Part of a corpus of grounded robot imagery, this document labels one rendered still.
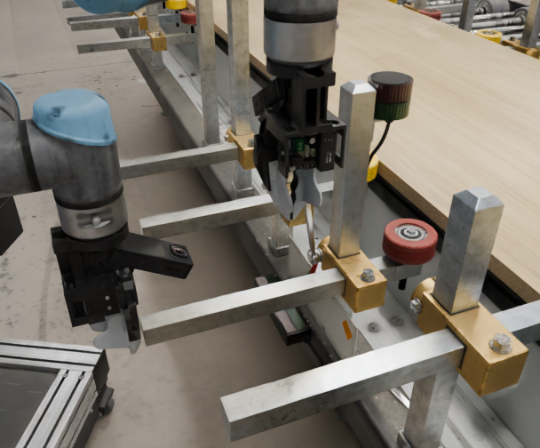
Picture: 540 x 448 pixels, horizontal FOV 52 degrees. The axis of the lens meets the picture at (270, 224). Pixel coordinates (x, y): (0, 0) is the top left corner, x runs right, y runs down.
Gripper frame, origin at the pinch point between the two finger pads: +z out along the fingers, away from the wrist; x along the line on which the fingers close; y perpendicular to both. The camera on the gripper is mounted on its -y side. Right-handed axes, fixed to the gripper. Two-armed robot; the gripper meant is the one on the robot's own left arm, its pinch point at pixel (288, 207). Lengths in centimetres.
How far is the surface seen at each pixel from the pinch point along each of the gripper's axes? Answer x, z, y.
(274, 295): -1.7, 14.5, -0.3
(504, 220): 37.1, 10.5, 0.4
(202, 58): 10, 5, -80
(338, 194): 10.1, 3.0, -5.3
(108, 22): -2, 17, -175
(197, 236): 18, 101, -142
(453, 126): 52, 11, -33
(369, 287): 11.3, 14.0, 3.5
